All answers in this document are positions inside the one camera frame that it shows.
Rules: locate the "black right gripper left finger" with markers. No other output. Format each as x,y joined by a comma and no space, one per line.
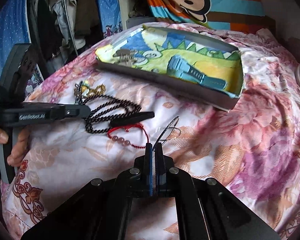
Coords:
143,182

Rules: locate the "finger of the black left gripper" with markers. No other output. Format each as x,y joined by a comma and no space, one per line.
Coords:
132,119
76,111

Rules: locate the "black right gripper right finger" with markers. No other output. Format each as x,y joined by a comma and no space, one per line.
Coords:
162,165

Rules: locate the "thin wire hoop hair clip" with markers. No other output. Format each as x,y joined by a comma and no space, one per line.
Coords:
165,134

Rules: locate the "blue wrist watch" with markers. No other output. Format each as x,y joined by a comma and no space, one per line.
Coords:
179,68

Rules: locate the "grey hair claw clip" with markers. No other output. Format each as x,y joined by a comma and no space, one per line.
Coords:
126,57

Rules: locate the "blue dotted wardrobe curtain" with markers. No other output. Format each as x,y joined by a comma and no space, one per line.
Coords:
14,28

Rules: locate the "hanging clothes in wardrobe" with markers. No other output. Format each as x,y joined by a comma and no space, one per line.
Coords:
63,29

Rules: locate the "grey tray with dinosaur towel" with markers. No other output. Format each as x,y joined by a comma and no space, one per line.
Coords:
193,65

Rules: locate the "pink floral bed quilt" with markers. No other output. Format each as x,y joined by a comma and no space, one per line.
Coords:
253,150

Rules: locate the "striped monkey blanket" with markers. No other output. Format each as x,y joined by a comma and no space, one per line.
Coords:
246,16

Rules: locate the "gold chain jewelry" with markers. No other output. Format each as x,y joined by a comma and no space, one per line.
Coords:
83,90

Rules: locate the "grey gripper trigger handle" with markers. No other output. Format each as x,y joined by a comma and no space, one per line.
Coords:
7,171

